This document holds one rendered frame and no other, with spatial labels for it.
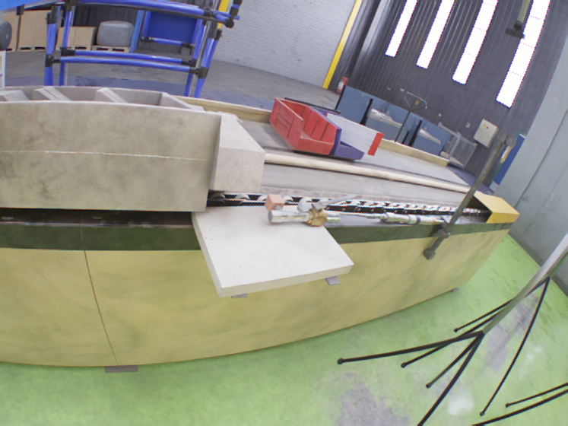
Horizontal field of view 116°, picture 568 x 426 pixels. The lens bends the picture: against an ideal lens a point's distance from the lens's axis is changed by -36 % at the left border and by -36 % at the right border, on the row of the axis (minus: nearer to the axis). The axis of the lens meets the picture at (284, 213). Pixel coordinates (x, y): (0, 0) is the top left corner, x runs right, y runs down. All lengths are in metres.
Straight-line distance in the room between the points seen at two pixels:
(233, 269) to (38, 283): 0.50
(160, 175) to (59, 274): 0.36
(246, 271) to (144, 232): 0.23
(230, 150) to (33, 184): 0.38
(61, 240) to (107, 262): 0.12
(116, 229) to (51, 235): 0.15
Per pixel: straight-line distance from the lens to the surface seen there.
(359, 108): 5.40
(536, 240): 5.73
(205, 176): 0.54
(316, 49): 12.36
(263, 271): 0.50
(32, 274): 0.75
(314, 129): 1.39
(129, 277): 0.70
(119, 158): 0.52
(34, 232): 0.64
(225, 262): 0.50
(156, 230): 0.60
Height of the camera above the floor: 1.15
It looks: 32 degrees down
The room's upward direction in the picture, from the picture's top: 22 degrees clockwise
